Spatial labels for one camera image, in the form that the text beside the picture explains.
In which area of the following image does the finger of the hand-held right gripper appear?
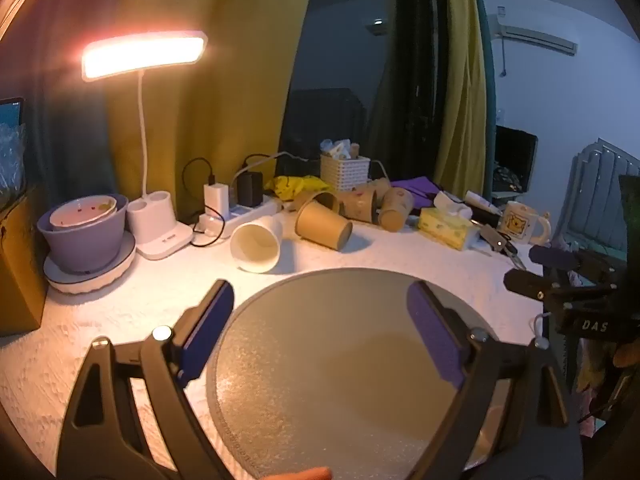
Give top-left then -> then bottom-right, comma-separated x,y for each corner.
528,245 -> 626,282
503,269 -> 617,306

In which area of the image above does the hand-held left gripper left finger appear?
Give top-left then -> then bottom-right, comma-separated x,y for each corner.
55,279 -> 236,480

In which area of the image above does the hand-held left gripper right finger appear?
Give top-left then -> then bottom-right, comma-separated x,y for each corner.
406,281 -> 584,480

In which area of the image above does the white paper cup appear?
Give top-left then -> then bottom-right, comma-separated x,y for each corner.
230,216 -> 284,274

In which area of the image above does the plain brown paper cup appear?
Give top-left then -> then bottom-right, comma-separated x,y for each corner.
292,190 -> 342,213
294,200 -> 353,252

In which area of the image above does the patterned brown paper cup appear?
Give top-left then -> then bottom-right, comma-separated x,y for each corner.
367,178 -> 394,201
340,187 -> 379,224
377,187 -> 415,233

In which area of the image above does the person's left hand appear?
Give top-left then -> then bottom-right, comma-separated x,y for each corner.
270,466 -> 334,480

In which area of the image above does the bunch of keys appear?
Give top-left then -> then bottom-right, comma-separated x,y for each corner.
479,224 -> 527,270

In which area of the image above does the white bear mug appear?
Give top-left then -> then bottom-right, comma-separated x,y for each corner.
497,201 -> 552,245

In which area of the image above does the white tube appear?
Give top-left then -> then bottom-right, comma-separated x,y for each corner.
465,190 -> 502,212

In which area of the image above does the yellow tissue pack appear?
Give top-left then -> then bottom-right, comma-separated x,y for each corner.
417,191 -> 482,252

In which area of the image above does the black monitor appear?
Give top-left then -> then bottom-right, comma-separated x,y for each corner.
492,125 -> 539,194

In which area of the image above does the white round stand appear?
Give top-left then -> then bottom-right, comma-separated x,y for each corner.
43,232 -> 137,295

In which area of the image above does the round grey mat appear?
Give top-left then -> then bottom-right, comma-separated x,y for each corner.
206,267 -> 513,480

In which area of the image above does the white power strip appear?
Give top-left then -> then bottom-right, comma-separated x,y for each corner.
194,195 -> 281,237

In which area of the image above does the white charger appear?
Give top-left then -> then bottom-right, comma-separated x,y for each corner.
203,183 -> 232,220

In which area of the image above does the purple cloth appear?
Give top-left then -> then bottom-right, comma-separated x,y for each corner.
390,176 -> 447,209

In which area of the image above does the purple bowl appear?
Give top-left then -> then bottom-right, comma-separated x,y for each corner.
37,194 -> 130,275

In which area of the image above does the black charger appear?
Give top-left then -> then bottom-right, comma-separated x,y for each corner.
236,171 -> 265,207

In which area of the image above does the yellow cloth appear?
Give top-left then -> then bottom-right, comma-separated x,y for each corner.
264,175 -> 337,202

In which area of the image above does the white woven basket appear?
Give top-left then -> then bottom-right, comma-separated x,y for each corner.
320,154 -> 372,192

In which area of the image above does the yellow curtain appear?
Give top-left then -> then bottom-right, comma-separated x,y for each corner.
434,0 -> 502,192
97,0 -> 318,223

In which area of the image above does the cardboard box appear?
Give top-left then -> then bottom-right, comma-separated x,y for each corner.
0,194 -> 49,339

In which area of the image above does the white air conditioner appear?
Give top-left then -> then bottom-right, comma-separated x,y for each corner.
489,23 -> 579,57

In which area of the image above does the white desk lamp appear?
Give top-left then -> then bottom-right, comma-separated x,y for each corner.
81,30 -> 209,261

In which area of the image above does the tablet screen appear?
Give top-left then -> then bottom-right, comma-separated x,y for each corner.
0,97 -> 26,127

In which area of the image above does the black cable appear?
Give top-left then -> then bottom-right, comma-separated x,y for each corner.
181,157 -> 225,249

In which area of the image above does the white cable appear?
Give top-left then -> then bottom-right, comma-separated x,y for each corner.
230,151 -> 323,196

